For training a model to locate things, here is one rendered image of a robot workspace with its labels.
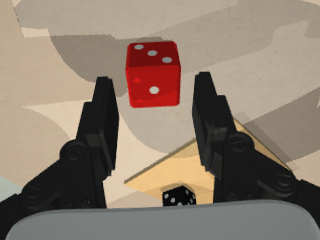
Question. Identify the black die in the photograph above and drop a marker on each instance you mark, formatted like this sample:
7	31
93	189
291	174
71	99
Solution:
178	196

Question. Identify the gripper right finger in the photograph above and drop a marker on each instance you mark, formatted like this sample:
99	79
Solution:
244	169

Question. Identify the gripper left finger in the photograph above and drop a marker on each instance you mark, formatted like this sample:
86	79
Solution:
92	155

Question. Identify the red die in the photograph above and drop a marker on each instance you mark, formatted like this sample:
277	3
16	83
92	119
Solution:
153	74

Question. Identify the tan flat mat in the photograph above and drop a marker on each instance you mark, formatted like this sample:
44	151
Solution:
183	167

